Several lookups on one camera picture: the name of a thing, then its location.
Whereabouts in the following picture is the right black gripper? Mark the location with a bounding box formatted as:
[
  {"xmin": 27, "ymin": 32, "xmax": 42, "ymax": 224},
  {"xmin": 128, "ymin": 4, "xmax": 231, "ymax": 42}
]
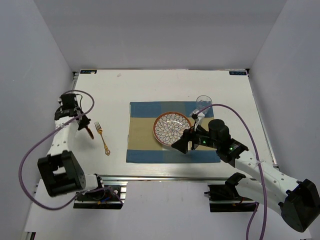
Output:
[{"xmin": 171, "ymin": 121, "xmax": 220, "ymax": 154}]

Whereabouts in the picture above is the floral patterned ceramic bowl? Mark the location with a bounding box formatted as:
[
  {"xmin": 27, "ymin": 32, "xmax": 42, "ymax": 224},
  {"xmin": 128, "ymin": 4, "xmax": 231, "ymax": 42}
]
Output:
[{"xmin": 153, "ymin": 111, "xmax": 192, "ymax": 146}]

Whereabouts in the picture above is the gold fork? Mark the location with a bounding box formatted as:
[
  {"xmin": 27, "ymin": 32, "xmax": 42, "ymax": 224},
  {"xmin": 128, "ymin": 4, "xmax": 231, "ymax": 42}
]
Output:
[{"xmin": 94, "ymin": 121, "xmax": 111, "ymax": 156}]

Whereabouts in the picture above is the clear drinking glass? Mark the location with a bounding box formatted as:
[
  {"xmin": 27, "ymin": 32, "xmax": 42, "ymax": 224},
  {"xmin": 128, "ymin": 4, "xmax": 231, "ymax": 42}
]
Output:
[{"xmin": 190, "ymin": 95, "xmax": 212, "ymax": 117}]

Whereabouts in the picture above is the blue beige white placemat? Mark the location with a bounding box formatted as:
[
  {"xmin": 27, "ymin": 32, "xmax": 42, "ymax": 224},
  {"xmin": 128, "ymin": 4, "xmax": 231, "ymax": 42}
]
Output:
[{"xmin": 126, "ymin": 101, "xmax": 221, "ymax": 164}]

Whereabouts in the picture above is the gold knife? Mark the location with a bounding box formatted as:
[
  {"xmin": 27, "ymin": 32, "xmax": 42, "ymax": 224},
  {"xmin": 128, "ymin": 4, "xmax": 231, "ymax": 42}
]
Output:
[{"xmin": 85, "ymin": 126, "xmax": 95, "ymax": 140}]

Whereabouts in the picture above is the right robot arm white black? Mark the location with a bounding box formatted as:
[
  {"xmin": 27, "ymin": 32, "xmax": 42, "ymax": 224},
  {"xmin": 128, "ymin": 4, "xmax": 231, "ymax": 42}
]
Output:
[{"xmin": 172, "ymin": 119, "xmax": 320, "ymax": 233}]

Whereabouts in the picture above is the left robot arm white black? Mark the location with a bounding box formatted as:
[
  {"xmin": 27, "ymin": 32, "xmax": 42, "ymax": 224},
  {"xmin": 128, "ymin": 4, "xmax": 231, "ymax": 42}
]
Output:
[{"xmin": 37, "ymin": 93, "xmax": 106, "ymax": 200}]

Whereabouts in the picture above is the left blue table label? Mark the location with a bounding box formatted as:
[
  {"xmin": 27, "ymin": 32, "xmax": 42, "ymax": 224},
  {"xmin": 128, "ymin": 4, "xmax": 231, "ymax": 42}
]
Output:
[{"xmin": 79, "ymin": 69, "xmax": 97, "ymax": 75}]

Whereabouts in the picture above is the blue table label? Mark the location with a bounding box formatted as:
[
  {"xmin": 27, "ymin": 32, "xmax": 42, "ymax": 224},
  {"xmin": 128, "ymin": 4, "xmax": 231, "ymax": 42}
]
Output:
[
  {"xmin": 229, "ymin": 71, "xmax": 247, "ymax": 76},
  {"xmin": 79, "ymin": 69, "xmax": 97, "ymax": 75}
]

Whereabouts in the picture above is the right blue table label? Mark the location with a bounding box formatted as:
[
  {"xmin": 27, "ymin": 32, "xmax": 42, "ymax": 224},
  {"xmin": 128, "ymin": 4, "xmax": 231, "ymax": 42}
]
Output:
[{"xmin": 229, "ymin": 71, "xmax": 247, "ymax": 76}]

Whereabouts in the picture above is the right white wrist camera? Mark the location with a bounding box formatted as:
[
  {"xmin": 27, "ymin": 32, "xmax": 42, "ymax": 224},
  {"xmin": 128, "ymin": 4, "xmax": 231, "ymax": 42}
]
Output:
[{"xmin": 190, "ymin": 112, "xmax": 205, "ymax": 131}]

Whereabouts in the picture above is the aluminium table front rail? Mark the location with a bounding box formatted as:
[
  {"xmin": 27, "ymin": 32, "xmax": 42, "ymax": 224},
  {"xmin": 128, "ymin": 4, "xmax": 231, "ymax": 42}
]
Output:
[{"xmin": 47, "ymin": 174, "xmax": 263, "ymax": 182}]

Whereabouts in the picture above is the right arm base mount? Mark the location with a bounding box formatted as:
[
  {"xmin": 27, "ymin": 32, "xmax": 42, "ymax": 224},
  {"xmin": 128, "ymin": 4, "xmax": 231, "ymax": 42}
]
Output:
[{"xmin": 204, "ymin": 172, "xmax": 257, "ymax": 213}]

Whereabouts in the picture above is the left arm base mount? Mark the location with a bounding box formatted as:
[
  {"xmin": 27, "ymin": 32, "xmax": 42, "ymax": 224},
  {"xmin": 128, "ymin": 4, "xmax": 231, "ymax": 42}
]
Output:
[{"xmin": 73, "ymin": 176, "xmax": 128, "ymax": 210}]

